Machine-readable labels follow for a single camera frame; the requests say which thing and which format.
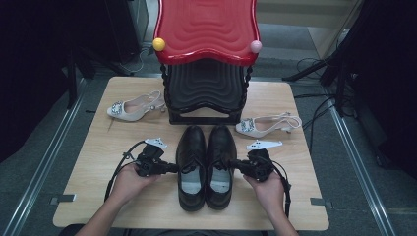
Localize right hand-held gripper cable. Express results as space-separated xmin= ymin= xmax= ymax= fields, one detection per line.
xmin=259 ymin=155 xmax=293 ymax=219

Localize person's dark clothing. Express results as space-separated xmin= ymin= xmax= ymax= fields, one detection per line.
xmin=58 ymin=224 xmax=268 ymax=236

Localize white jewelled high-heel shoe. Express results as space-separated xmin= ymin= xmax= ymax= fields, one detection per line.
xmin=235 ymin=112 xmax=303 ymax=139
xmin=106 ymin=89 xmax=166 ymax=123

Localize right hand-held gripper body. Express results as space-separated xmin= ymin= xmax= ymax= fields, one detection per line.
xmin=244 ymin=140 xmax=283 ymax=183

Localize white floor cable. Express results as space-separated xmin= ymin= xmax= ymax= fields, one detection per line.
xmin=118 ymin=45 xmax=151 ymax=75

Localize left hand-held gripper cable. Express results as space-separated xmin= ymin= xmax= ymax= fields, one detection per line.
xmin=103 ymin=140 xmax=148 ymax=203

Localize black metal stand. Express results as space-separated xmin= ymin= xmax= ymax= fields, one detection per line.
xmin=63 ymin=45 xmax=132 ymax=110

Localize metal floor rail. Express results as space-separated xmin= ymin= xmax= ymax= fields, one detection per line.
xmin=323 ymin=87 xmax=397 ymax=236
xmin=3 ymin=78 xmax=89 ymax=236

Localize grey table bracket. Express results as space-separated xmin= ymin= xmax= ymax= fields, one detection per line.
xmin=48 ymin=194 xmax=77 ymax=207
xmin=309 ymin=197 xmax=334 ymax=209

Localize person's left hand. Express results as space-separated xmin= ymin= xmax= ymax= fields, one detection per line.
xmin=111 ymin=162 xmax=162 ymax=206

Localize red and black shoe rack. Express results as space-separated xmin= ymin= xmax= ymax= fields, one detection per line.
xmin=151 ymin=0 xmax=264 ymax=126

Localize black floor cables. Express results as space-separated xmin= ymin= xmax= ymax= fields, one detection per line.
xmin=293 ymin=57 xmax=358 ymax=146

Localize person's right hand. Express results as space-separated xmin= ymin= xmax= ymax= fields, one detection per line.
xmin=243 ymin=170 xmax=286 ymax=214

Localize black tripod stand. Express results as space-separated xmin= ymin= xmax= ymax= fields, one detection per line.
xmin=281 ymin=0 xmax=372 ymax=117

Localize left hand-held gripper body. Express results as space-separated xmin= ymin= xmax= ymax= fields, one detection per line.
xmin=136 ymin=137 xmax=168 ymax=178

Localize hand-held gripper cable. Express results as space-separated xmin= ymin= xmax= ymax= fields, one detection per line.
xmin=103 ymin=140 xmax=148 ymax=203
xmin=259 ymin=155 xmax=293 ymax=219

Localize black leather shoe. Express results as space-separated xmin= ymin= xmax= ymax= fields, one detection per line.
xmin=175 ymin=125 xmax=208 ymax=212
xmin=205 ymin=124 xmax=238 ymax=210

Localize black cabinet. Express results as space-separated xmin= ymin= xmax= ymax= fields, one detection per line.
xmin=103 ymin=0 xmax=143 ymax=65

